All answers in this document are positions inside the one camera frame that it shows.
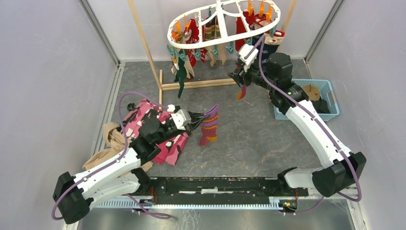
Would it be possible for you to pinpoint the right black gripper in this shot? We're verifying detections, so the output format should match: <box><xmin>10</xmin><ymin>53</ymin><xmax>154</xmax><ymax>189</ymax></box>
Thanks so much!
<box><xmin>228</xmin><ymin>58</ymin><xmax>277</xmax><ymax>91</ymax></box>

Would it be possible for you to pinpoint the purple maroon striped sock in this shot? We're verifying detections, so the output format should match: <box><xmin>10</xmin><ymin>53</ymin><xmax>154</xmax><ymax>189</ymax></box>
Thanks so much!
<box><xmin>237</xmin><ymin>85</ymin><xmax>247</xmax><ymax>100</ymax></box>

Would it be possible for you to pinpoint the white oval clip hanger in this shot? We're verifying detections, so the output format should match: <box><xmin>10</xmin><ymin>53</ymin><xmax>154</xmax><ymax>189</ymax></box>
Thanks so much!
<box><xmin>166</xmin><ymin>0</ymin><xmax>281</xmax><ymax>49</ymax></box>

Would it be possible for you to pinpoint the navy santa hat sock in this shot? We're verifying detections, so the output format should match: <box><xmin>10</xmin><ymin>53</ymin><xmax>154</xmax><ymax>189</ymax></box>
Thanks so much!
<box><xmin>261</xmin><ymin>30</ymin><xmax>285</xmax><ymax>64</ymax></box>

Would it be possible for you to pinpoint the red santa sock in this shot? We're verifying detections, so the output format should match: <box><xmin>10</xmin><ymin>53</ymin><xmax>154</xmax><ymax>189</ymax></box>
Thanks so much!
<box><xmin>251</xmin><ymin>13</ymin><xmax>272</xmax><ymax>27</ymax></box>
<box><xmin>235</xmin><ymin>10</ymin><xmax>255</xmax><ymax>51</ymax></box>

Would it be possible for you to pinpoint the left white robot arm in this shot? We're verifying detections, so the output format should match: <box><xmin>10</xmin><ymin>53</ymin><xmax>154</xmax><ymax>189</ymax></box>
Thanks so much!
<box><xmin>51</xmin><ymin>106</ymin><xmax>209</xmax><ymax>224</ymax></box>

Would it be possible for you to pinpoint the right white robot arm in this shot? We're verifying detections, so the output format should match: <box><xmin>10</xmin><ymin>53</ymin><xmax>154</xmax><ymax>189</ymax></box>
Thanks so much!
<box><xmin>229</xmin><ymin>53</ymin><xmax>366</xmax><ymax>202</ymax></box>

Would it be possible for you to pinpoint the wooden hanger stand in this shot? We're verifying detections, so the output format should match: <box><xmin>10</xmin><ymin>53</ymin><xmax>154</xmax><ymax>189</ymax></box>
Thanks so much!
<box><xmin>126</xmin><ymin>0</ymin><xmax>299</xmax><ymax>110</ymax></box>

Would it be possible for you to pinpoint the socks pile in basket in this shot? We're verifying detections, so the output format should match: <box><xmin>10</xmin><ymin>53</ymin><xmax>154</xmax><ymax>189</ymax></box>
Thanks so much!
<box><xmin>302</xmin><ymin>84</ymin><xmax>330</xmax><ymax>114</ymax></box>

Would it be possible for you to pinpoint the pink camouflage cloth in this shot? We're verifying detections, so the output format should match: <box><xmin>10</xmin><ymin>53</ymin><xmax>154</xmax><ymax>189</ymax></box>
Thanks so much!
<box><xmin>123</xmin><ymin>99</ymin><xmax>189</xmax><ymax>166</ymax></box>

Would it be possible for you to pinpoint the dark green sock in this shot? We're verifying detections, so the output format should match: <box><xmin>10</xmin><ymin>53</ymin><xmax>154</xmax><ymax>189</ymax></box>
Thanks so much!
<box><xmin>173</xmin><ymin>59</ymin><xmax>187</xmax><ymax>99</ymax></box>

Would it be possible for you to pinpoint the red patterned christmas sock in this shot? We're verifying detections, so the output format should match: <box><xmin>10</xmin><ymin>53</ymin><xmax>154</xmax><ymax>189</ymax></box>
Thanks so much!
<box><xmin>183</xmin><ymin>19</ymin><xmax>206</xmax><ymax>67</ymax></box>

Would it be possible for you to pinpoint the blue plastic basket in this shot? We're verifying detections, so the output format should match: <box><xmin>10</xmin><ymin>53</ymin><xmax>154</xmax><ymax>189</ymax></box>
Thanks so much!
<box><xmin>267</xmin><ymin>77</ymin><xmax>339</xmax><ymax>122</ymax></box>

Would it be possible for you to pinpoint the beige cloth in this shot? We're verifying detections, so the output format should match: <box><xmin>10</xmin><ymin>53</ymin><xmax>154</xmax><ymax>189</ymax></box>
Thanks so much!
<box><xmin>82</xmin><ymin>122</ymin><xmax>154</xmax><ymax>173</ymax></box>

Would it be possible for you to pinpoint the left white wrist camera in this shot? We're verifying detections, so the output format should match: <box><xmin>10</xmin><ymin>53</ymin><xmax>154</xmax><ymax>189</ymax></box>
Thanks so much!
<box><xmin>167</xmin><ymin>104</ymin><xmax>186</xmax><ymax>130</ymax></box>

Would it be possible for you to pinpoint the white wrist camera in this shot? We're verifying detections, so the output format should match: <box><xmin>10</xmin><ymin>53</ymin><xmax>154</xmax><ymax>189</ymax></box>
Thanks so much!
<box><xmin>167</xmin><ymin>104</ymin><xmax>186</xmax><ymax>130</ymax></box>
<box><xmin>237</xmin><ymin>44</ymin><xmax>259</xmax><ymax>72</ymax></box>

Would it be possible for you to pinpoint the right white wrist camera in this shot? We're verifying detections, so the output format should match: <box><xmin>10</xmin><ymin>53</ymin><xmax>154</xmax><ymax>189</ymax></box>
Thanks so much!
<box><xmin>237</xmin><ymin>44</ymin><xmax>259</xmax><ymax>72</ymax></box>

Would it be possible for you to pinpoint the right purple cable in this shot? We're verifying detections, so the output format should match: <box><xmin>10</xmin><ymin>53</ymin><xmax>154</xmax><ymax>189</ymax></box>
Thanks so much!
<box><xmin>250</xmin><ymin>34</ymin><xmax>362</xmax><ymax>217</ymax></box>

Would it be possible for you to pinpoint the purple cable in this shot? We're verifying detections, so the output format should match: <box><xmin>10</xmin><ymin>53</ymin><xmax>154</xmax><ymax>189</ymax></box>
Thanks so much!
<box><xmin>250</xmin><ymin>34</ymin><xmax>362</xmax><ymax>217</ymax></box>
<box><xmin>51</xmin><ymin>92</ymin><xmax>175</xmax><ymax>220</ymax></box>

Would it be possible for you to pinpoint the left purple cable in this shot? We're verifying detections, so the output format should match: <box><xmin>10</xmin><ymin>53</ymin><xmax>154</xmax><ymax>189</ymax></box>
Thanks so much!
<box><xmin>51</xmin><ymin>92</ymin><xmax>175</xmax><ymax>220</ymax></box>

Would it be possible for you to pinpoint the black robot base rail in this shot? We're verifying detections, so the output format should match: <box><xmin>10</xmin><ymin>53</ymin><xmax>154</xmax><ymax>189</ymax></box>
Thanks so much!
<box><xmin>133</xmin><ymin>177</ymin><xmax>309</xmax><ymax>205</ymax></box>

